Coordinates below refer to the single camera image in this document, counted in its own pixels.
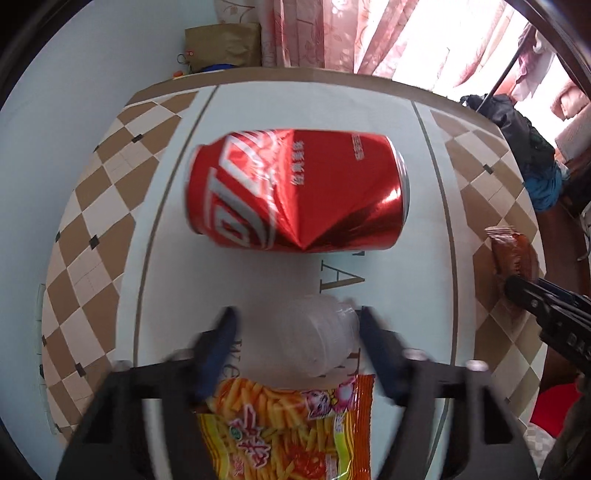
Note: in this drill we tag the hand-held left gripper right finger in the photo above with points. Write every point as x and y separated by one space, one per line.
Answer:
376 350

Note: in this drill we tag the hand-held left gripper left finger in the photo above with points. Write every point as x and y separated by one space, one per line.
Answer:
217 350

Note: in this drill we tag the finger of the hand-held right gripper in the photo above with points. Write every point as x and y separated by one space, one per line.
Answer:
531 297
565 295

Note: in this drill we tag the brown snack packet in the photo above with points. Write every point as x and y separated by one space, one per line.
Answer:
510 256

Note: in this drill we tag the clear plastic cup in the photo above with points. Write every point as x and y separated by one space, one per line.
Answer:
318 332

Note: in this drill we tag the red cloth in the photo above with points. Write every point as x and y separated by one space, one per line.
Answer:
551 410

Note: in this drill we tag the yellow snack packet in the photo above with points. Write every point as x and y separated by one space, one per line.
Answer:
286 429

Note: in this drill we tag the blue garment pile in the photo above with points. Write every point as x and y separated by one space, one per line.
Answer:
547 187

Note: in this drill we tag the checkered tablecloth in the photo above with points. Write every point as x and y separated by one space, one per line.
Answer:
152 258

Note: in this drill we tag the black garment pile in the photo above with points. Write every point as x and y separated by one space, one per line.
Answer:
512 129

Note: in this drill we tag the white puffer jacket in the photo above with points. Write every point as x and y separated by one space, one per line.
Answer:
575 124

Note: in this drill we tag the crushed red drink can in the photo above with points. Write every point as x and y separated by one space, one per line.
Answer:
295 189

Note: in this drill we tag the black clothes rack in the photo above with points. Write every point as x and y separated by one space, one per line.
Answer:
503 64

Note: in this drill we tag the pink pajamas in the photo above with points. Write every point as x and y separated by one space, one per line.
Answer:
535 60

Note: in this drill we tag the pink sheer curtain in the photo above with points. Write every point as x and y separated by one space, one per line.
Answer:
452 41

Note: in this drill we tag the brown paper bag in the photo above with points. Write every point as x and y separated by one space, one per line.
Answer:
224 46

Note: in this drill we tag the pink floral curtain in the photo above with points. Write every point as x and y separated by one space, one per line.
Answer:
314 32

